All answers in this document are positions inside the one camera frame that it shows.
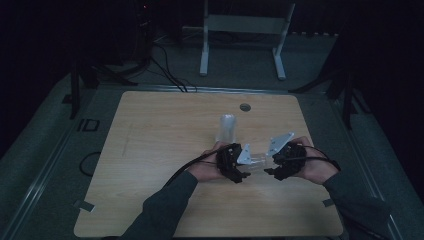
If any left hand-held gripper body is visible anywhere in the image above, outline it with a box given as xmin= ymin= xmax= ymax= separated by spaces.
xmin=216 ymin=143 xmax=252 ymax=181

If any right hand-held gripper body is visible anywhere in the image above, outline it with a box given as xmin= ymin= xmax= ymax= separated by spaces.
xmin=266 ymin=131 xmax=308 ymax=175

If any single clear plastic cup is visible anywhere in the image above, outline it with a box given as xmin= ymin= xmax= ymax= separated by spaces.
xmin=244 ymin=152 xmax=278 ymax=175

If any stack of clear plastic cups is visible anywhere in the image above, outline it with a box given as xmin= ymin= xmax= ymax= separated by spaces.
xmin=214 ymin=113 xmax=238 ymax=145

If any person's left hand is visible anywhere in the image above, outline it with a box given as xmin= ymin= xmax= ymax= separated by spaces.
xmin=186 ymin=141 xmax=230 ymax=183

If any person's right hand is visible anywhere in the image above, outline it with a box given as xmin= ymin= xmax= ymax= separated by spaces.
xmin=289 ymin=135 xmax=338 ymax=186

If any black tripod stand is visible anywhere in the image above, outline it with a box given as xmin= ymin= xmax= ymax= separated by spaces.
xmin=287 ymin=65 xmax=372 ymax=131
xmin=67 ymin=55 xmax=140 ymax=121

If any white metal stand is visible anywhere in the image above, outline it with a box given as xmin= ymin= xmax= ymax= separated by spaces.
xmin=198 ymin=0 xmax=297 ymax=81

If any dark equipment rack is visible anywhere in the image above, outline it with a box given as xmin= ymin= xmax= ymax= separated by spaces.
xmin=132 ymin=0 xmax=155 ymax=65

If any right hand-held gripper cable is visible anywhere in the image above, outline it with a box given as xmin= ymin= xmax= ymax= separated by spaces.
xmin=292 ymin=144 xmax=342 ymax=172

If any hand-held gripper cable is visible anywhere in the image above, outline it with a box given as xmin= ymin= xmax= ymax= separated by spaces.
xmin=292 ymin=144 xmax=342 ymax=172
xmin=164 ymin=145 xmax=236 ymax=187

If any left hand-held gripper cable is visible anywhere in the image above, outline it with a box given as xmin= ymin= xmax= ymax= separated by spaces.
xmin=164 ymin=145 xmax=236 ymax=187

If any metal floor rail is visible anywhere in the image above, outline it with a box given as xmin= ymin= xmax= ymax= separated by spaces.
xmin=331 ymin=98 xmax=406 ymax=240
xmin=0 ymin=121 xmax=84 ymax=239

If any black floor cable bundle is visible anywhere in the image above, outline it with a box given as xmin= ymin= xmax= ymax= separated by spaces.
xmin=145 ymin=42 xmax=198 ymax=94

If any black looped floor cable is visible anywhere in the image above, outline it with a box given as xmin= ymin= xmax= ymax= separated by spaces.
xmin=78 ymin=151 xmax=102 ymax=178

